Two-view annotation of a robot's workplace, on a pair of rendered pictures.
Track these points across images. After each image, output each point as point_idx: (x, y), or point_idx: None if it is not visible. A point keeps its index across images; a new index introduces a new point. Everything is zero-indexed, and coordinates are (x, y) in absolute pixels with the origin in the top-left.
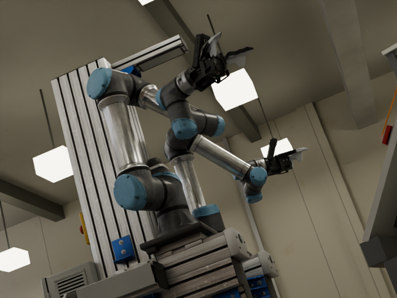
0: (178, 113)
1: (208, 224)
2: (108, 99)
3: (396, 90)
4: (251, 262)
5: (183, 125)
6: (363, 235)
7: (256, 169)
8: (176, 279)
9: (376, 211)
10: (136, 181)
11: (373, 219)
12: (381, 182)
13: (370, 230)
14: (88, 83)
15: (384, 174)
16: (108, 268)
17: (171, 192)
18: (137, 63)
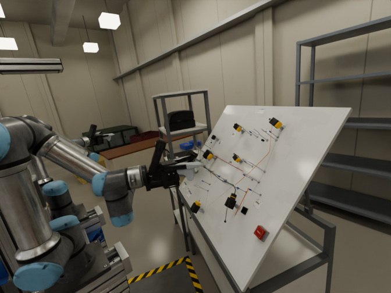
0: (124, 210)
1: (61, 200)
2: (3, 171)
3: (247, 190)
4: (93, 221)
5: (128, 220)
6: (243, 289)
7: (93, 155)
8: None
9: (252, 278)
10: (55, 269)
11: (250, 281)
12: (259, 264)
13: (247, 286)
14: None
15: (262, 260)
16: None
17: (77, 241)
18: (0, 70)
